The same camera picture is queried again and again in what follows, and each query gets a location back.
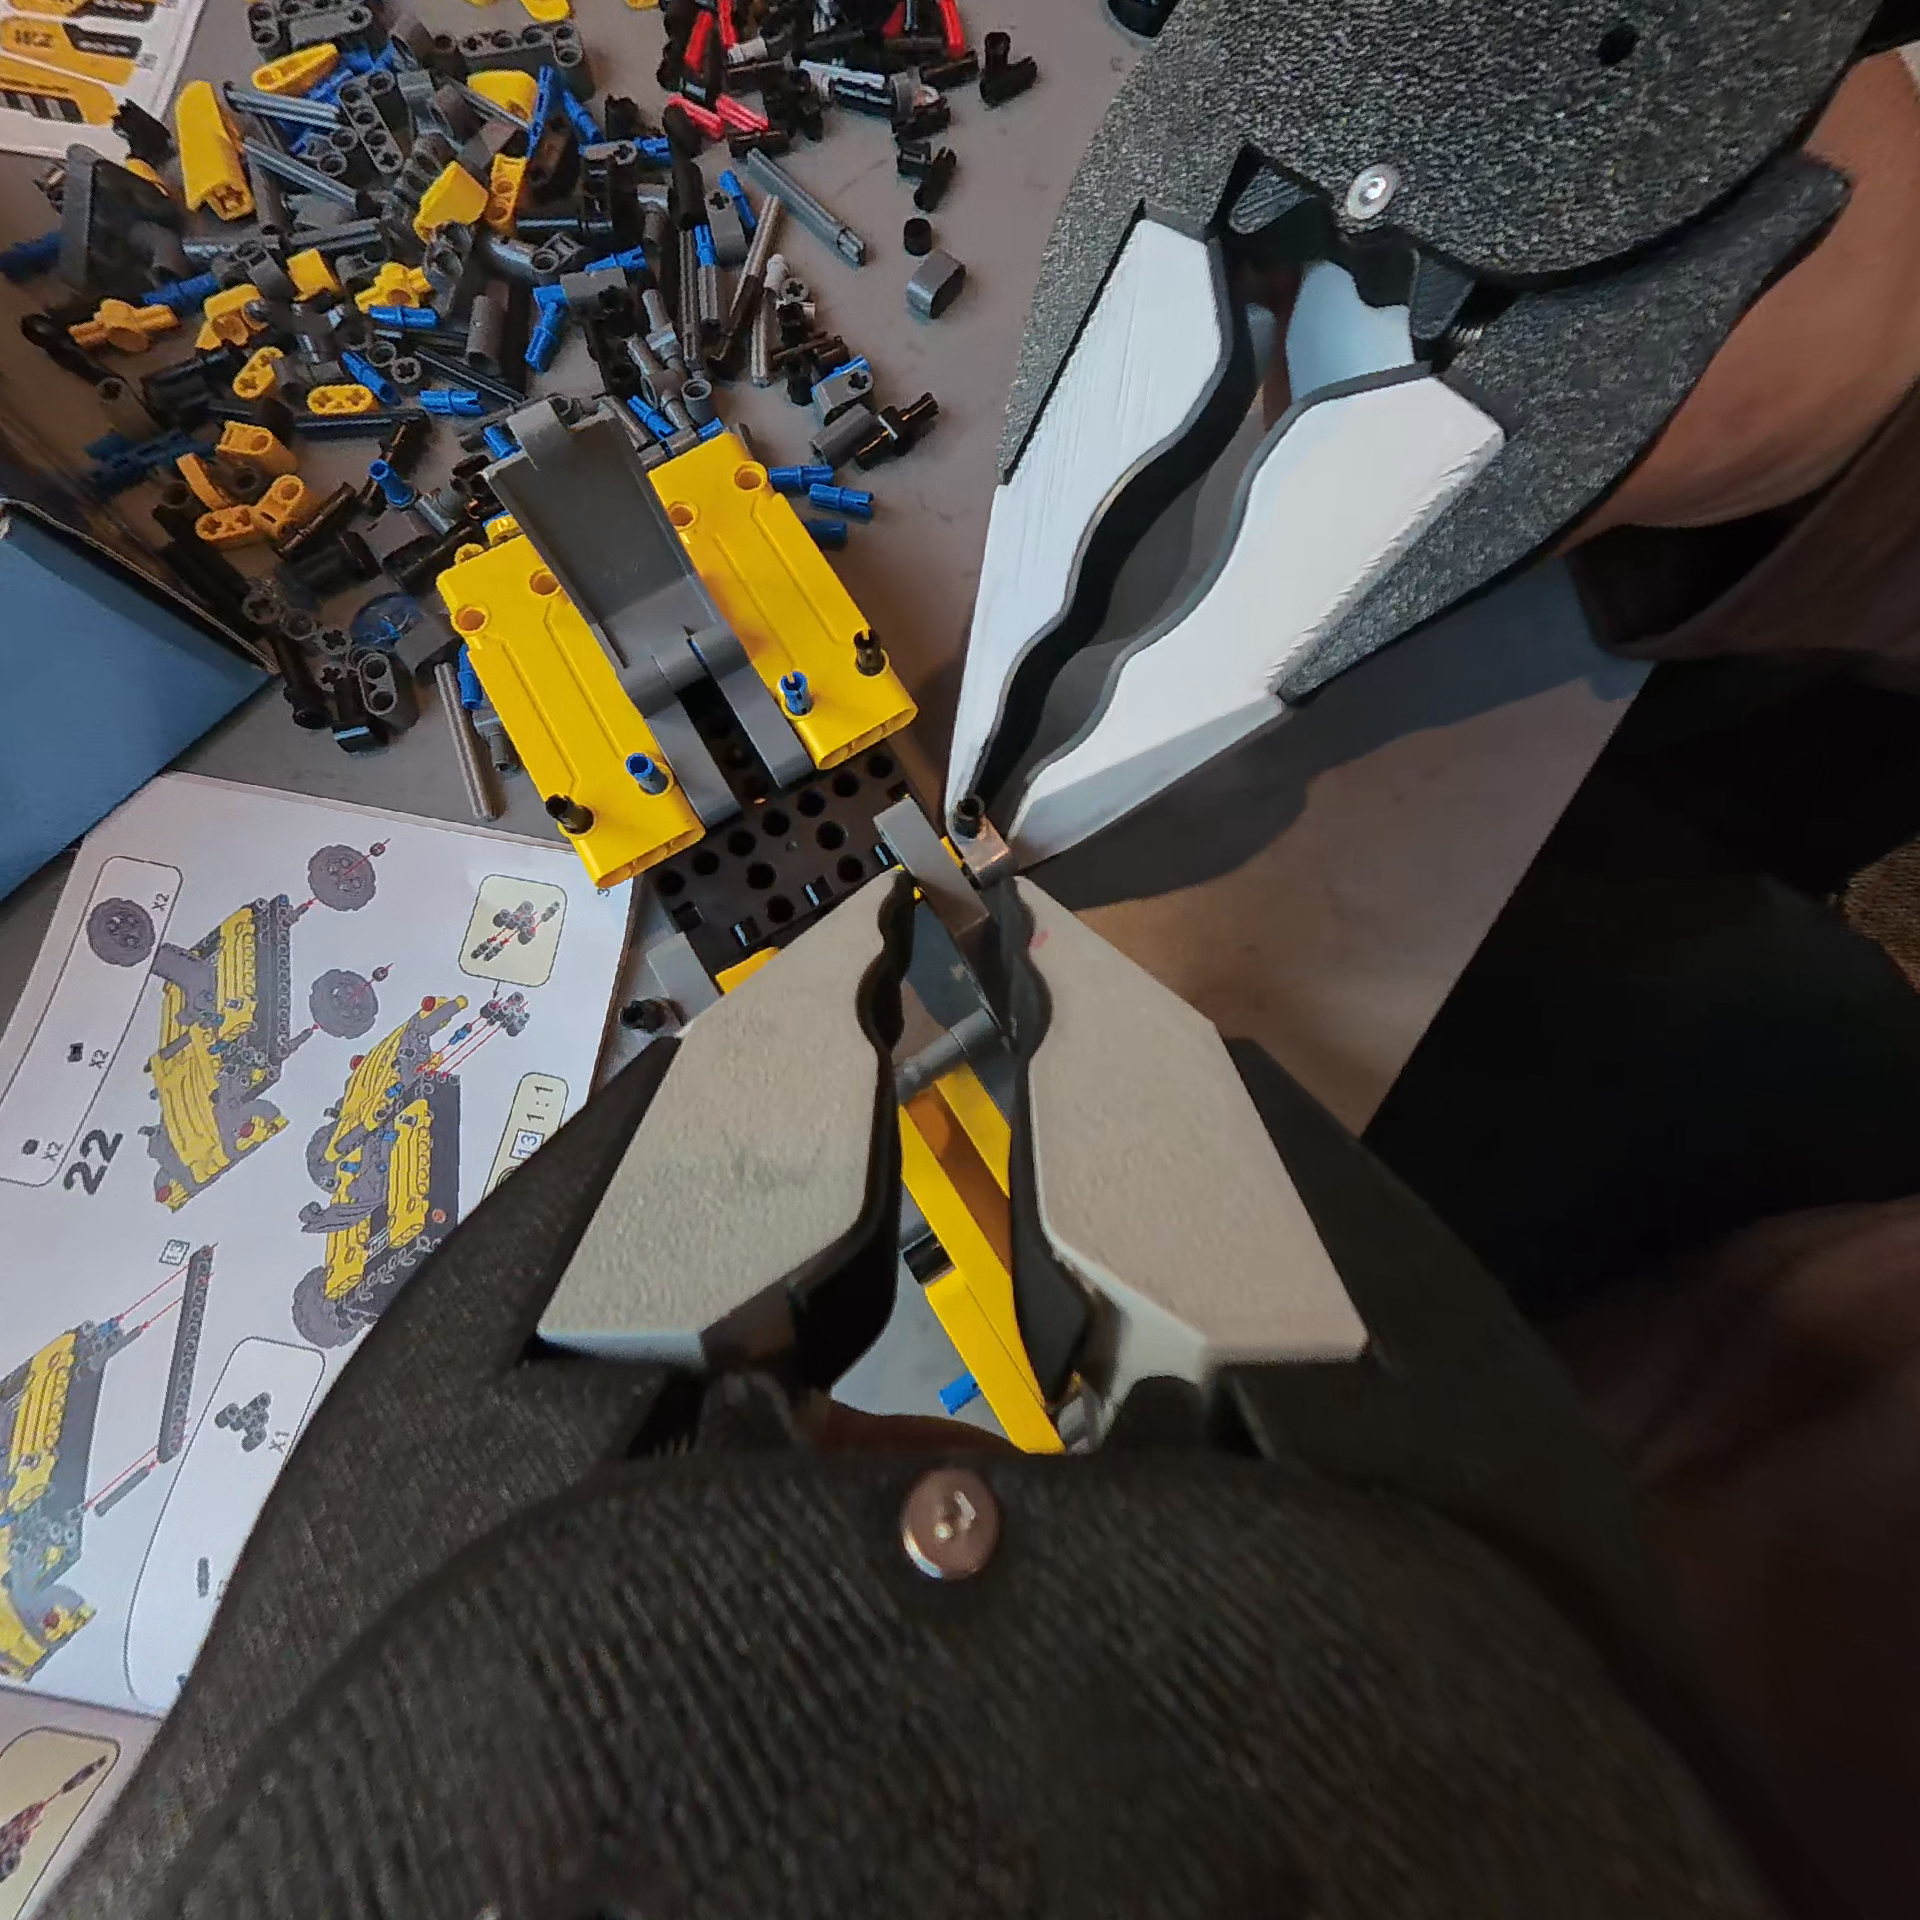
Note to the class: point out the instruction booklet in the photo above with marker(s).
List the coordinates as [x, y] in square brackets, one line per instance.
[224, 975]

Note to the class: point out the small yellow brick connector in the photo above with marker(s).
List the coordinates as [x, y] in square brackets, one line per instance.
[746, 970]

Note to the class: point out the blue cardboard box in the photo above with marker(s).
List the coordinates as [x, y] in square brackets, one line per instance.
[106, 692]

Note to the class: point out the black and yellow brick assembly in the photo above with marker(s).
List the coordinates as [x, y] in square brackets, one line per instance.
[555, 705]

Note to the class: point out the yellow printed leaflet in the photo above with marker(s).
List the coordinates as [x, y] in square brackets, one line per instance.
[75, 77]

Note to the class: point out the person's right forearm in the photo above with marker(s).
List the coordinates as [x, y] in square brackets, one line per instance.
[1770, 421]

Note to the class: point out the yellow and grey brick module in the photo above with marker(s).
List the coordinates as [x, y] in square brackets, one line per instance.
[974, 1244]

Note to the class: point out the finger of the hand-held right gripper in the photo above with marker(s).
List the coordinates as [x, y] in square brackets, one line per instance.
[1348, 495]
[1095, 421]

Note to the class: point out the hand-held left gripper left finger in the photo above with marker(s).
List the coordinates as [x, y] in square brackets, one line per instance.
[721, 1185]

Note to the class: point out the pile of loose brick pieces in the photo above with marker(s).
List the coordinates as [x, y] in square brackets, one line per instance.
[450, 271]

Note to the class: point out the small grey oval brick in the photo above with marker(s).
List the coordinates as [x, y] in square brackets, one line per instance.
[937, 284]

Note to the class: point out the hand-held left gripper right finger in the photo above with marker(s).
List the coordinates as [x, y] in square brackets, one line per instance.
[1185, 1185]

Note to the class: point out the person's brown shirt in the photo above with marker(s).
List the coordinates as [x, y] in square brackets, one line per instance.
[1770, 1575]

